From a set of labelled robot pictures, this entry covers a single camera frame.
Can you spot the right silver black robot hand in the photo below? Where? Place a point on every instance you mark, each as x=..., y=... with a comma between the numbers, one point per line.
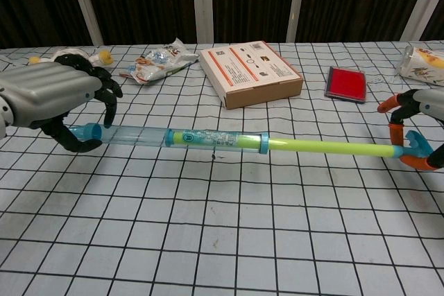
x=430, y=102

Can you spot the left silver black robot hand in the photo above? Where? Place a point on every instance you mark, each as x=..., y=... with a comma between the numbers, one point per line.
x=45, y=91

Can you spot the blue and yellow water pump toy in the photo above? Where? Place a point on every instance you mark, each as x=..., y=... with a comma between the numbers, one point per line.
x=215, y=140

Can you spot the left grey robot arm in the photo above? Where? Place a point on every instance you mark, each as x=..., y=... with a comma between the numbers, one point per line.
x=3, y=115

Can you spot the clear bottle yellow label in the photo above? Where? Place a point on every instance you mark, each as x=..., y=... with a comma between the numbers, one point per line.
x=423, y=63

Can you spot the white black plush toy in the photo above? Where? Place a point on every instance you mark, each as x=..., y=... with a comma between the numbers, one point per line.
x=105, y=57

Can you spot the red ink pad case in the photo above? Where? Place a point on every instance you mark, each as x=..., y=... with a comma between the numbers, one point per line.
x=347, y=85

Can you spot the crumpled silver snack bag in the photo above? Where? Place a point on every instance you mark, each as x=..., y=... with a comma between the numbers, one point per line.
x=156, y=63

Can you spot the flat cardboard box orange print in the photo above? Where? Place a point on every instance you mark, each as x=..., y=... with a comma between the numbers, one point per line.
x=246, y=70

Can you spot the checkered white tablecloth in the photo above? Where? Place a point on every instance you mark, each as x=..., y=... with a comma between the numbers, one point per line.
x=222, y=223

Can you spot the white frame post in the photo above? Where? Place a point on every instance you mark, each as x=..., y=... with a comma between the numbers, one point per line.
x=297, y=5
x=418, y=5
x=202, y=5
x=85, y=5

